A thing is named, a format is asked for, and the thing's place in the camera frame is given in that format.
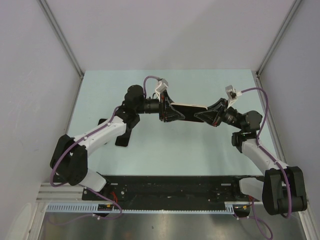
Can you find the left aluminium corner post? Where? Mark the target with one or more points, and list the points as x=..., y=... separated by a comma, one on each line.
x=51, y=19

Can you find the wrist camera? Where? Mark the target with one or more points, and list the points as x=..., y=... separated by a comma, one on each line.
x=160, y=87
x=232, y=95

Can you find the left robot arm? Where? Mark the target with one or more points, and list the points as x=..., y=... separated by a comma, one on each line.
x=70, y=157

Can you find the aluminium corner post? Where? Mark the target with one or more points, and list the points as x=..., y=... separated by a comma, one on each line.
x=51, y=19
x=279, y=35

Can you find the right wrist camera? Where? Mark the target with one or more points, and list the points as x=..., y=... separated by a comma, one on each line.
x=232, y=95

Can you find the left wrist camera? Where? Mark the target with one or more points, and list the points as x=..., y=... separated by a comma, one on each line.
x=160, y=87

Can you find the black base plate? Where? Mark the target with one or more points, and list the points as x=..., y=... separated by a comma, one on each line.
x=174, y=205

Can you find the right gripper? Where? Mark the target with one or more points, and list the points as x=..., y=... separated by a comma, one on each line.
x=214, y=115

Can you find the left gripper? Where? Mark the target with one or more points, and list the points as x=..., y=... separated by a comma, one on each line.
x=166, y=111

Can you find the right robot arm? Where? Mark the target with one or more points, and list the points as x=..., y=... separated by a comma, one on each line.
x=282, y=190

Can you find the bare phone silver edge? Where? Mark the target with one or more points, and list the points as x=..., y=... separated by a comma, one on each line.
x=123, y=140

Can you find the right aluminium corner post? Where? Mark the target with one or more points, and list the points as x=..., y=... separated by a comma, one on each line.
x=279, y=35

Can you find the right side aluminium rail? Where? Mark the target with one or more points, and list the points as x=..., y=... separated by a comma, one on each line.
x=275, y=154

